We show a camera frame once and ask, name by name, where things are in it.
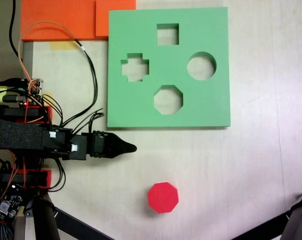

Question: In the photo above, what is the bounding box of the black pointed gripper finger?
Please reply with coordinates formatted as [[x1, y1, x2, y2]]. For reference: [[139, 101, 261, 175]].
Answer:
[[108, 133, 137, 159]]

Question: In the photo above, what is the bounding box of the red octagonal pillar block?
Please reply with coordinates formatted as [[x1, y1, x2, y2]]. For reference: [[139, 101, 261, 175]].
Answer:
[[147, 181, 180, 215]]

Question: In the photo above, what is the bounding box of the large orange foam block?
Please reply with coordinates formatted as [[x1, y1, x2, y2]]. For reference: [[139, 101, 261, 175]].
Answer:
[[20, 0, 97, 42]]

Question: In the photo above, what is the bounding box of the green shape sorting board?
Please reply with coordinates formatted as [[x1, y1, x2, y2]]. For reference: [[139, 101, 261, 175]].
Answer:
[[106, 6, 231, 130]]

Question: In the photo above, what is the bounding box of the red table clamp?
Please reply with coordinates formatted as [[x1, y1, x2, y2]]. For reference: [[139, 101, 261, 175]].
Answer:
[[0, 104, 53, 125], [0, 168, 53, 190]]

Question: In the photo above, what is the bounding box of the black tripod leg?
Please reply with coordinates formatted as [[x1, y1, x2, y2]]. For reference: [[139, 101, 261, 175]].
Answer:
[[52, 204, 116, 240], [230, 187, 302, 240]]

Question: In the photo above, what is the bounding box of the black tripod tube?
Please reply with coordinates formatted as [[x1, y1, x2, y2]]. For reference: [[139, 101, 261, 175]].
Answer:
[[32, 198, 61, 240]]

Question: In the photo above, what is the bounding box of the yellow tape piece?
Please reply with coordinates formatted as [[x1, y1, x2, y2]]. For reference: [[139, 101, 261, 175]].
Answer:
[[49, 41, 78, 51]]

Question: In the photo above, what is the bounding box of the small power converter board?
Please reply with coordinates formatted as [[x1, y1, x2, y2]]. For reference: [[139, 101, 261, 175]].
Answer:
[[0, 192, 23, 221]]

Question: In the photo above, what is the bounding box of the black gripper wire bundle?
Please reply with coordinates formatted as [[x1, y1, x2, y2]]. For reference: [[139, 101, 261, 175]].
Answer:
[[71, 111, 105, 136]]

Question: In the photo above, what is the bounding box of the black base wire bundle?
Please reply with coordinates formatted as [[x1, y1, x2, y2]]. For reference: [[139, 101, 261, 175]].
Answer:
[[47, 157, 67, 193]]

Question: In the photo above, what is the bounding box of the black arm wire bundle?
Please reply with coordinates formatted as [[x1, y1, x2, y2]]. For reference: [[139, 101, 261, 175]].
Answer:
[[61, 38, 104, 126]]

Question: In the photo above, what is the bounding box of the black USB cable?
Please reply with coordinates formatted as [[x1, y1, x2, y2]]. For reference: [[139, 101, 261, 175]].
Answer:
[[0, 78, 23, 88]]

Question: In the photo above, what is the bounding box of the braided white black cable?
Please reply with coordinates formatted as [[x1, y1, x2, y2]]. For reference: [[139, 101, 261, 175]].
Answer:
[[0, 221, 8, 240]]

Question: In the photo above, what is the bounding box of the thin orange wire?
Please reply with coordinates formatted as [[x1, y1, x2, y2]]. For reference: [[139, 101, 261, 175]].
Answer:
[[18, 20, 79, 87]]

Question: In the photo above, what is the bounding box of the thick black cable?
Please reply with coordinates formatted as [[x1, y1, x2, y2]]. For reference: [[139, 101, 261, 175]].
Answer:
[[10, 0, 19, 59]]

